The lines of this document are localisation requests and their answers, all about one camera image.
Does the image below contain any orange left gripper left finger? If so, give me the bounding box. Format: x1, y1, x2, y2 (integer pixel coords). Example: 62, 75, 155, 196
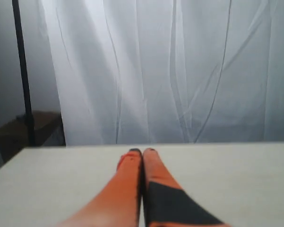
58, 148, 142, 227

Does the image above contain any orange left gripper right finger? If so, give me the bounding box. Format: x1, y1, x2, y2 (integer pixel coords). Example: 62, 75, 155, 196
143, 148, 228, 227

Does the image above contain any brown cardboard box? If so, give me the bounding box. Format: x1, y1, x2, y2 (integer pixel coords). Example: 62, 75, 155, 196
0, 111, 66, 163

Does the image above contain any black stand pole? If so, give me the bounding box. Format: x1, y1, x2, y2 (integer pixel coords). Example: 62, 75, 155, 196
12, 0, 36, 147

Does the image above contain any white backdrop curtain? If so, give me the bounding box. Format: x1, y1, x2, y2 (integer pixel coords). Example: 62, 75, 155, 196
0, 0, 284, 147

